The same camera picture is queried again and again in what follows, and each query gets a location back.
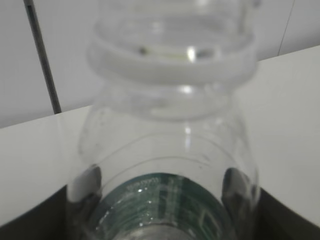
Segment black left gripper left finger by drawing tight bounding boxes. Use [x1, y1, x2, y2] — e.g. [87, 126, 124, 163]
[0, 186, 83, 240]

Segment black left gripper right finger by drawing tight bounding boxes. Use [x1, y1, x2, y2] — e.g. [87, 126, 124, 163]
[254, 188, 320, 240]

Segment clear water bottle green label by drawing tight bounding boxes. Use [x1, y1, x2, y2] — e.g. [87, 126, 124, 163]
[67, 0, 260, 240]

